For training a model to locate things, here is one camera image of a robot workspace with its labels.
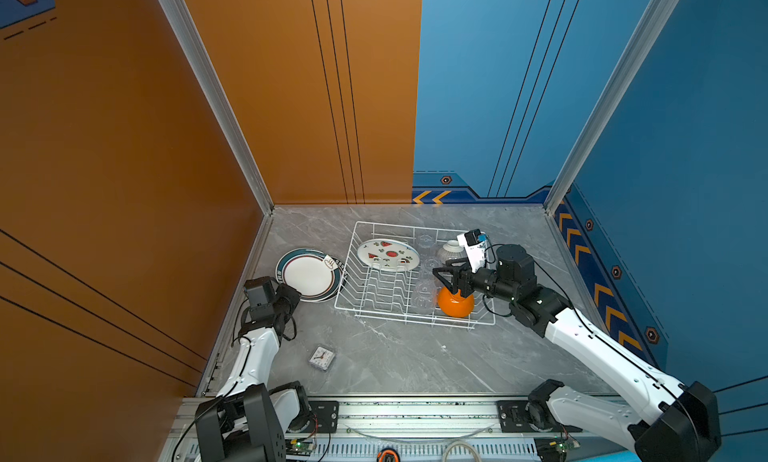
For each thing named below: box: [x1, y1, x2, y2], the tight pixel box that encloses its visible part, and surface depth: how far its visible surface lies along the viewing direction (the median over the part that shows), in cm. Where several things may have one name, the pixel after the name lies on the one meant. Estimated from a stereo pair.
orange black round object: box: [376, 447, 401, 462], surface depth 68 cm
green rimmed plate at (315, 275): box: [275, 248, 346, 303], surface depth 96 cm
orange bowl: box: [438, 286, 475, 318], surface depth 90 cm
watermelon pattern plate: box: [357, 238, 421, 272], surface depth 96 cm
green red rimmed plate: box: [275, 248, 344, 302], surface depth 96 cm
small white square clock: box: [309, 345, 336, 371], surface depth 83 cm
